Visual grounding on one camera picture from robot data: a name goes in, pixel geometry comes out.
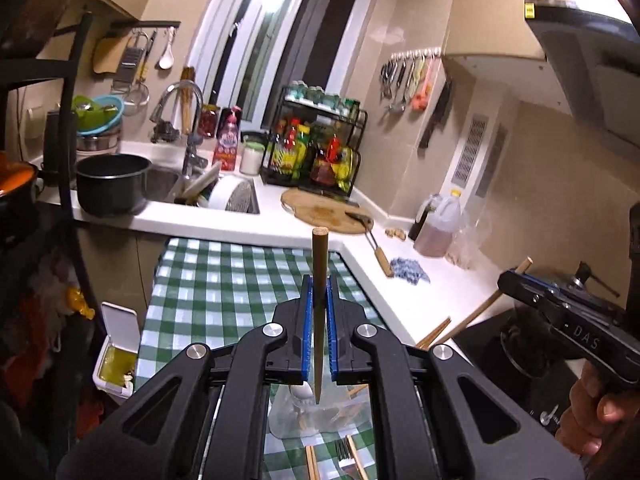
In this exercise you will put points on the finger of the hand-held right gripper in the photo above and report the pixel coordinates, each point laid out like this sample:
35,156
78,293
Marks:
547,287
515,287

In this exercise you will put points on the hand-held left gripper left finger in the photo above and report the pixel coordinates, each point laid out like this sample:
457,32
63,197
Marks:
306,330

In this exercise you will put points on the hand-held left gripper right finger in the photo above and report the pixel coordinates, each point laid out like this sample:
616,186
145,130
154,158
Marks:
332,330

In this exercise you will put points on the clear plastic container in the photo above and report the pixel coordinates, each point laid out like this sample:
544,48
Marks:
285,420

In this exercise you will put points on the row of hanging kitchen utensils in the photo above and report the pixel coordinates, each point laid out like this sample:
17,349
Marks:
405,82

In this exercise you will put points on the person's right hand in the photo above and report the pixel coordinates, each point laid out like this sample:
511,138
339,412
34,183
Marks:
595,410

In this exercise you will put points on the clear plastic bag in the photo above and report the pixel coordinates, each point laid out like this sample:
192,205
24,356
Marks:
470,240

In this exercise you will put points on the black gas stove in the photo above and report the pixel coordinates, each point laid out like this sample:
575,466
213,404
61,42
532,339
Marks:
500,360

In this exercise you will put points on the cooking oil jug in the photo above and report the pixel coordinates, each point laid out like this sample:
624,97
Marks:
440,225

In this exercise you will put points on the blue dish cloth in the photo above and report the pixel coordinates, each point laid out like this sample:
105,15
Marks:
410,270

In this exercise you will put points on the green checked tablecloth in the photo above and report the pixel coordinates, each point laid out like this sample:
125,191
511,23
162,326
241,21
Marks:
210,280

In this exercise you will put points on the ginger root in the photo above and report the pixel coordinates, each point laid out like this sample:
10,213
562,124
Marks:
395,233

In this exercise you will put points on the round wooden cutting board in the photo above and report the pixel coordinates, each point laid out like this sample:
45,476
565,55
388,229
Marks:
325,210

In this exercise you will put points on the white plate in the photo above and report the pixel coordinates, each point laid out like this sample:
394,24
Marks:
222,192

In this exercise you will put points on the white jar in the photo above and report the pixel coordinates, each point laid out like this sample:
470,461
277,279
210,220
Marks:
251,155

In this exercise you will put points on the row of sauce bottles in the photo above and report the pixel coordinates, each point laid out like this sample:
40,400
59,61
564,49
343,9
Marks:
300,145

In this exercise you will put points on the white trash bin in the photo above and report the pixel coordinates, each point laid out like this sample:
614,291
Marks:
117,355

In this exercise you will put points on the hanging cleaver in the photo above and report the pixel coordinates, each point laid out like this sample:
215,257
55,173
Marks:
437,112

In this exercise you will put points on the pink dish soap bottle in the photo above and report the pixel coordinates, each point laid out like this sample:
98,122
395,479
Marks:
227,140

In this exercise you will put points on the kitchen sink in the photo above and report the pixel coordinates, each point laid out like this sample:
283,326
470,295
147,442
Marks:
160,180

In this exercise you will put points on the yellow plastic bag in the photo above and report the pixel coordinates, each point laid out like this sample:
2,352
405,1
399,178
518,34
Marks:
80,302

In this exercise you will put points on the range hood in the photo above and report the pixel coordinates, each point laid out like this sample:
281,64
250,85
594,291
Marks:
585,60

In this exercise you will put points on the red jar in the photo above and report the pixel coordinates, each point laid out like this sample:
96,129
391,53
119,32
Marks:
207,120

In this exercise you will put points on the row of spice jars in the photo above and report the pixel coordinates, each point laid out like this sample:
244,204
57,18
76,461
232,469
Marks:
320,96

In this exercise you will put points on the black cooking pot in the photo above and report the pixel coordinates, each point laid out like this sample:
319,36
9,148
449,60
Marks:
112,185

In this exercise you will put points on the chrome kitchen faucet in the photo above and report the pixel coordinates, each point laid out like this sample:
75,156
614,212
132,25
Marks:
185,110

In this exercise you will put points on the upright chopstick bundle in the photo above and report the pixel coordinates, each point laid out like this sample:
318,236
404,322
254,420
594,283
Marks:
186,97

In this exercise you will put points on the blue and green bowls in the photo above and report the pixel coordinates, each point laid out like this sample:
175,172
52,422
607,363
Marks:
112,122

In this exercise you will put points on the window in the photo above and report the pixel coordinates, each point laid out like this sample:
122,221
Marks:
280,35

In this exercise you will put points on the white ladle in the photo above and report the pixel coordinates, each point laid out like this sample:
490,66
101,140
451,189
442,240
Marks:
165,55

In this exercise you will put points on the green colander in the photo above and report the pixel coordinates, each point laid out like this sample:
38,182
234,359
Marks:
90,105

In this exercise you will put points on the dark cylindrical canister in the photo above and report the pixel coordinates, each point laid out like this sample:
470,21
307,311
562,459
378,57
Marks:
54,142

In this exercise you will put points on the metal grater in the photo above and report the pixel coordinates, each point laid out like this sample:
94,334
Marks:
129,62

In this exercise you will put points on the black pot with orange lid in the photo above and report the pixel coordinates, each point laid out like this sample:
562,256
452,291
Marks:
15,180

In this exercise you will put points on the black shelf rack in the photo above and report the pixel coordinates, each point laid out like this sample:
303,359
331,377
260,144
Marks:
77,85

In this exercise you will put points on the hanging wooden cutting board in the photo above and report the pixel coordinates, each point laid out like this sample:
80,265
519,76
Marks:
110,52

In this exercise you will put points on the wall vent grille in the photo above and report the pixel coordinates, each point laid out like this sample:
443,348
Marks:
492,160
472,150

